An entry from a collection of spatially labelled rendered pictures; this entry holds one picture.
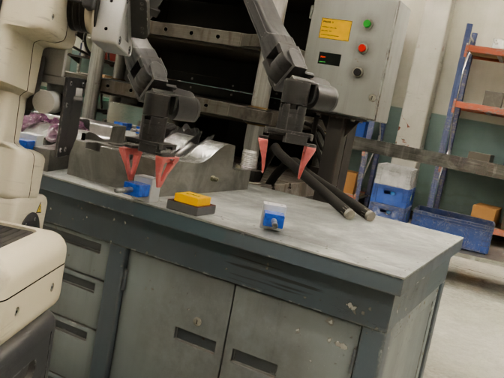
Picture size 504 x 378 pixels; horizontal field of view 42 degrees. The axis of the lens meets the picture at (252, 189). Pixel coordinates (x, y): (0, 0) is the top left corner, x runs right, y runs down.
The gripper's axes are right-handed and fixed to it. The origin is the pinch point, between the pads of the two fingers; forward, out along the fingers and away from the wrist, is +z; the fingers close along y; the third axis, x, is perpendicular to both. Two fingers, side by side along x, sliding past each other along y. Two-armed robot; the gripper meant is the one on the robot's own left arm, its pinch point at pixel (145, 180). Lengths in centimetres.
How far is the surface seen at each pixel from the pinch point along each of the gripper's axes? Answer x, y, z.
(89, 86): -82, 89, -16
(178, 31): -87, 55, -42
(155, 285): -4.2, -4.6, 24.2
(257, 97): -79, 15, -23
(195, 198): -0.1, -13.6, 1.1
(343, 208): -47, -32, 2
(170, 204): 1.0, -8.3, 3.6
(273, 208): -6.8, -29.2, 0.0
